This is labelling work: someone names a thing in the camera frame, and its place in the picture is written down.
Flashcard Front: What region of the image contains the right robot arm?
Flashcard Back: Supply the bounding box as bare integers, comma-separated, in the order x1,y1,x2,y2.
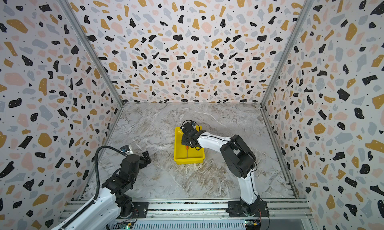
174,120,269,218

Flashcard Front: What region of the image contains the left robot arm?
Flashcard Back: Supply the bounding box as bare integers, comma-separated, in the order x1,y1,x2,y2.
54,151,152,230

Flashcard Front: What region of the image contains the yellow plastic bin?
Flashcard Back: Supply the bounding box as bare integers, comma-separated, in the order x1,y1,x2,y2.
174,127,205,165

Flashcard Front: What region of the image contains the left green circuit board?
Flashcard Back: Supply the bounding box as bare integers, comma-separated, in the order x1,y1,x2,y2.
112,222,134,230

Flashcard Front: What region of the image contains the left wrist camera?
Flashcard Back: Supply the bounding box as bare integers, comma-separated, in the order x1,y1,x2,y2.
120,145,134,155

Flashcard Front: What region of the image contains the black corrugated cable conduit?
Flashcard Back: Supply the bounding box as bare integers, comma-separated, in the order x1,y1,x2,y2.
59,145,128,229

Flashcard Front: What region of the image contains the right circuit board with wires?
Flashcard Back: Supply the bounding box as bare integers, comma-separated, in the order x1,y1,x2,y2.
245,220,261,230

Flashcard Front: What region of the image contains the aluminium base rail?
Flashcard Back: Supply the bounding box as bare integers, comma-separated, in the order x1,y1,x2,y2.
59,197,314,223

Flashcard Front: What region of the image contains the left aluminium corner post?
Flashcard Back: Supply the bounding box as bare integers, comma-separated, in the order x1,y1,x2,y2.
49,0,125,107

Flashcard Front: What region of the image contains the aluminium corner post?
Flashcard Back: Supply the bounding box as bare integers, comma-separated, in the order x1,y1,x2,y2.
49,0,125,107
259,0,319,107

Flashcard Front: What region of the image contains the right aluminium corner post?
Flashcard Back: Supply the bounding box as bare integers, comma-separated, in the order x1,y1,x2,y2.
259,0,319,107

